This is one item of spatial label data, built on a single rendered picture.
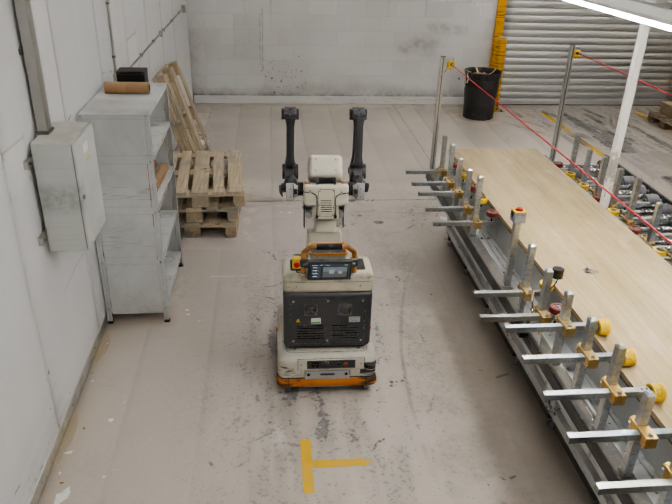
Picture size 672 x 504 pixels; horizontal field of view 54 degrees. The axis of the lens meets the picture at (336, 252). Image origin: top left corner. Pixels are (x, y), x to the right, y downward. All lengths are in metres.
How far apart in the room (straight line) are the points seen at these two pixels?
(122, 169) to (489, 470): 2.91
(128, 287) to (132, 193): 0.73
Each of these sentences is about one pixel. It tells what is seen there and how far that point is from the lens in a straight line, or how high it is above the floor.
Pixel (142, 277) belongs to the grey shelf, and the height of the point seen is 0.38.
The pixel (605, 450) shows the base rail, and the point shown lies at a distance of 3.15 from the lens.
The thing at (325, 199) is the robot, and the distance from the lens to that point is 4.05.
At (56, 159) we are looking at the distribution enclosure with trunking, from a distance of 3.63.
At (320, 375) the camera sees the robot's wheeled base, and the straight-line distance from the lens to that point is 4.19.
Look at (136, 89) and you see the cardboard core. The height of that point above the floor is 1.59.
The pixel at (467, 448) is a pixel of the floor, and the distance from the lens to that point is 4.02.
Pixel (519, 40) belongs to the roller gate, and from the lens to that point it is 11.34.
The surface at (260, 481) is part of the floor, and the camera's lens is 3.74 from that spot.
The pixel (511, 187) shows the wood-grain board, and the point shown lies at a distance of 5.20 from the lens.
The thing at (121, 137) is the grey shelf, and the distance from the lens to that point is 4.48.
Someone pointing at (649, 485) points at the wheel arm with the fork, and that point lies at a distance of 2.67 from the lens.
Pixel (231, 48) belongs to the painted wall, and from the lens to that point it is 10.72.
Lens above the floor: 2.70
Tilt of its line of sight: 27 degrees down
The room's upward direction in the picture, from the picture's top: 2 degrees clockwise
